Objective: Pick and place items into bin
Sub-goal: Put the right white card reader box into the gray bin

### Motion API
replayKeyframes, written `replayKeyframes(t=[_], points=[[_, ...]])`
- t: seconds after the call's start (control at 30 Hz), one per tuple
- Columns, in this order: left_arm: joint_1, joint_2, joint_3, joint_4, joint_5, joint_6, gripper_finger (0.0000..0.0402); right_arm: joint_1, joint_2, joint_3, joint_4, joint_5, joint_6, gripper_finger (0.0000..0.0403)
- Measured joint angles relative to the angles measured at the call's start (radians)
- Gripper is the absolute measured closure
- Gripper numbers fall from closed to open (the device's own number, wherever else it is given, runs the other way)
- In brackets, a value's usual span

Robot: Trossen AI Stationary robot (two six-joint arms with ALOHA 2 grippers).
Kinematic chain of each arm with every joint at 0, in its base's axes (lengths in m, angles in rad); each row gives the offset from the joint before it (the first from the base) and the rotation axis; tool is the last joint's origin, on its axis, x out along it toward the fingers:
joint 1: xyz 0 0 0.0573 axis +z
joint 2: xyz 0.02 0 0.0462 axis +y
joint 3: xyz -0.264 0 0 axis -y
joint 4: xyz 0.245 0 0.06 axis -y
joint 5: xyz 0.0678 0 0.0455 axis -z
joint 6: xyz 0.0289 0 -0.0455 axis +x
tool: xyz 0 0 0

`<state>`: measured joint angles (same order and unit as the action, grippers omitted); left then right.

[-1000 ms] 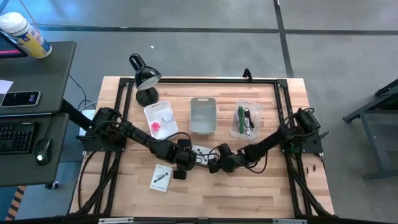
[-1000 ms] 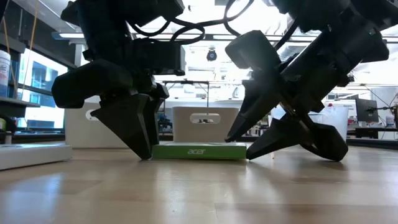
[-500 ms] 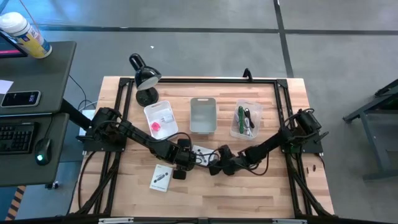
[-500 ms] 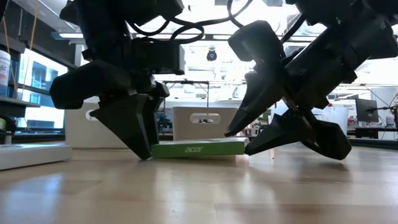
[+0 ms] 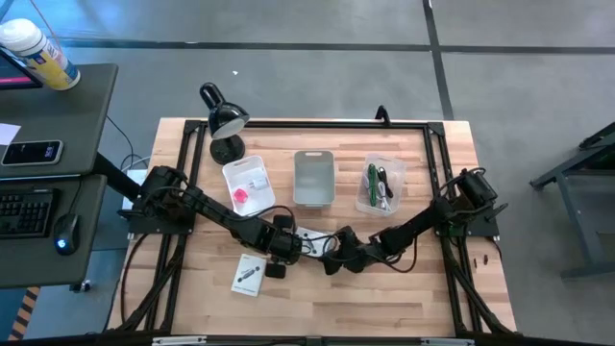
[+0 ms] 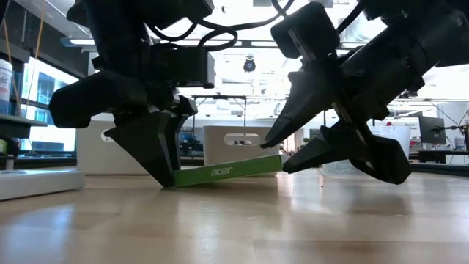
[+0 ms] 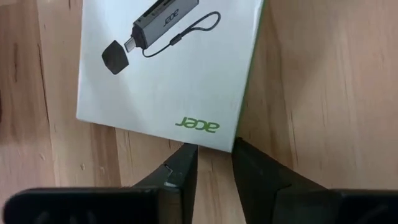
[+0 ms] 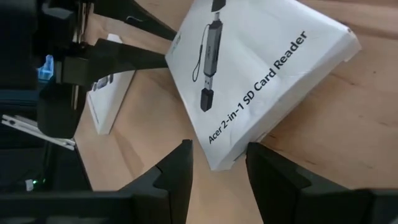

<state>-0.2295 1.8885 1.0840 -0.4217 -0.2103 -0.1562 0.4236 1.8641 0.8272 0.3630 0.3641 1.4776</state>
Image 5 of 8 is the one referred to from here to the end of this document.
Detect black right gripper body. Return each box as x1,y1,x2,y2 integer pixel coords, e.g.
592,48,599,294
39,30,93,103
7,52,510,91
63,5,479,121
320,225,374,276

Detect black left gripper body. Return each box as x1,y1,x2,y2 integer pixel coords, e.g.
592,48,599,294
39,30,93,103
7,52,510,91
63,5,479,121
264,214,303,280

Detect green cable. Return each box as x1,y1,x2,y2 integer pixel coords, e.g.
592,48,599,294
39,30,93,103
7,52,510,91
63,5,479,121
367,162,380,208

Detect black cable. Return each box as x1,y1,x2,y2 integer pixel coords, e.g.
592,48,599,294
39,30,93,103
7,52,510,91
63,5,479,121
377,165,394,200

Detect grey plastic bin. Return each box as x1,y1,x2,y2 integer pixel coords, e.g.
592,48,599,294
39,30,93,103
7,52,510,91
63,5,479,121
292,149,336,210

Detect clear plastic bin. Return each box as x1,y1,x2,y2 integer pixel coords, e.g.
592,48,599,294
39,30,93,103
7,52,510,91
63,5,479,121
355,153,407,218

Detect white plastic bin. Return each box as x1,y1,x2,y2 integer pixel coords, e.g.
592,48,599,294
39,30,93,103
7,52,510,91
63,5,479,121
221,154,277,222

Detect white card lower left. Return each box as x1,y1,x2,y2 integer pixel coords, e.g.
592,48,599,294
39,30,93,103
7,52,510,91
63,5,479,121
230,253,268,298

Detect black desk lamp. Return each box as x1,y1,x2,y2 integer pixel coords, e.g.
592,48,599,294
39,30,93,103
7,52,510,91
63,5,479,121
199,82,251,166

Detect white power box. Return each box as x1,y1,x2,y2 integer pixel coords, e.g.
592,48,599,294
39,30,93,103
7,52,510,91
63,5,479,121
120,166,149,212

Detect black computer mouse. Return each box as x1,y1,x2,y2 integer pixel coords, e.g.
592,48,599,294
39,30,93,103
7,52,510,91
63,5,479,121
52,212,82,257

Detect dark metal cart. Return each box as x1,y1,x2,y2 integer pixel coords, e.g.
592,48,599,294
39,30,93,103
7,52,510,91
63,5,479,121
529,120,615,283

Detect black keyboard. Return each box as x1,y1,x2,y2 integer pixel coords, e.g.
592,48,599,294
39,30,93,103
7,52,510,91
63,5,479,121
0,187,62,240

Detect dark grey computer desk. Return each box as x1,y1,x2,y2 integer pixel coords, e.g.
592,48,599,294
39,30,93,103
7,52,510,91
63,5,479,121
0,62,140,290

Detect black smartphone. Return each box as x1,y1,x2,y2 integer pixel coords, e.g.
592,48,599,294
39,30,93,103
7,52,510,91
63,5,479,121
0,139,64,167

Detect white paper note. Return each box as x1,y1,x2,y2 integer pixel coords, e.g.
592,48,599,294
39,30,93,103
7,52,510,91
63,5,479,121
0,122,22,146

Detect white spray bottle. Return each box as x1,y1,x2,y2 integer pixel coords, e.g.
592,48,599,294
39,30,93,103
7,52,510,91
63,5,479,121
0,17,82,91

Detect black desk monitor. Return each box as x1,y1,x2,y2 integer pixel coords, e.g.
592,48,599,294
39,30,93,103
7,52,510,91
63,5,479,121
0,46,44,91

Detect black aluminium table frame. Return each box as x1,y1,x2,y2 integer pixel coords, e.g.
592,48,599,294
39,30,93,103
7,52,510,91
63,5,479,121
103,118,518,346

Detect silver aluminium bracket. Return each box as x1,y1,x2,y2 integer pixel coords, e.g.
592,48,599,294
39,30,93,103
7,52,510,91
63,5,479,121
421,337,476,346
151,334,209,346

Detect black frame hook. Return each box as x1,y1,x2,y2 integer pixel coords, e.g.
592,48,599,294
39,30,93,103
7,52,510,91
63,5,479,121
374,104,393,127

